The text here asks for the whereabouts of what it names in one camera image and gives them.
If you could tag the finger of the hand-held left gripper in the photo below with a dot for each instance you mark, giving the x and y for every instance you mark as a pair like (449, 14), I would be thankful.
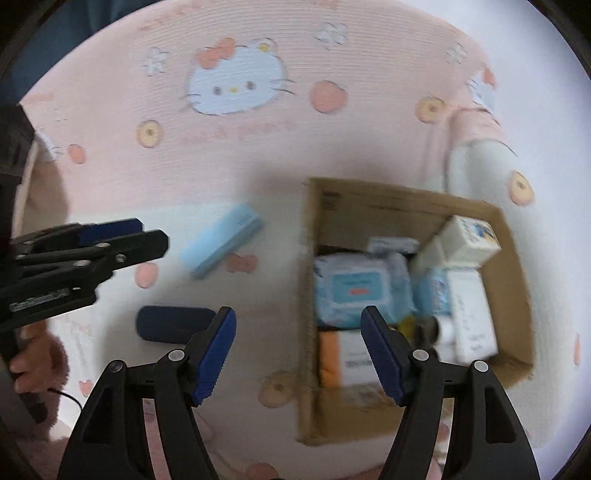
(129, 249)
(111, 230)

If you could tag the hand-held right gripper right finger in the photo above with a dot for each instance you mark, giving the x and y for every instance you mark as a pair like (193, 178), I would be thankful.
(383, 355)

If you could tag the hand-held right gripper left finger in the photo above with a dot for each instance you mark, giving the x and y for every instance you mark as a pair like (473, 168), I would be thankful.
(214, 355)

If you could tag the orange and white box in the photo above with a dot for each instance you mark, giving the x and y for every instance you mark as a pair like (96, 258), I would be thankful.
(330, 360)

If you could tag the navy blue glasses case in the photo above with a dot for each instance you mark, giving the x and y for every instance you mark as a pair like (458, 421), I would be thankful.
(166, 323)

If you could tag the brown cardboard box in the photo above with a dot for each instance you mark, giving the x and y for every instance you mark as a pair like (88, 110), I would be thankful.
(351, 415)

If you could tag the blue wet wipes pack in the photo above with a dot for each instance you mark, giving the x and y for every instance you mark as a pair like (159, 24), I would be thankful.
(355, 286)

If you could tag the light blue rectangular box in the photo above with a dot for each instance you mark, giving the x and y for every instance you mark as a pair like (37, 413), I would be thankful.
(221, 244)

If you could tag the person's left forearm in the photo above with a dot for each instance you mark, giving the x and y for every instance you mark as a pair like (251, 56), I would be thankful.
(57, 383)

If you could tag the dark round container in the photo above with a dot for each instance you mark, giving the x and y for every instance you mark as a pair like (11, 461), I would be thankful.
(427, 330)

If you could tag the person's left hand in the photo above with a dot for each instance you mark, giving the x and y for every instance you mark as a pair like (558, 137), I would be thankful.
(30, 367)

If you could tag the light blue small packet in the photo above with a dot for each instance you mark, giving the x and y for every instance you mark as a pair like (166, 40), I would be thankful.
(434, 290)

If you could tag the white tall box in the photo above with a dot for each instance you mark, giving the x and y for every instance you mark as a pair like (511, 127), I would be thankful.
(471, 318)

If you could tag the white and blue flat packet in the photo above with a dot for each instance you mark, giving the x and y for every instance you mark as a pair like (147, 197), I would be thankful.
(392, 244)

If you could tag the cream box with cartoon print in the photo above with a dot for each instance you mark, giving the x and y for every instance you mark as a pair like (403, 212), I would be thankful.
(466, 240)

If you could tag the dark blue cloth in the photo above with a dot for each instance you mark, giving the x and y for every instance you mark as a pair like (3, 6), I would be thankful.
(69, 46)

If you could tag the pink printed blanket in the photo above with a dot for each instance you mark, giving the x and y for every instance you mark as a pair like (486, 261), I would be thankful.
(369, 92)

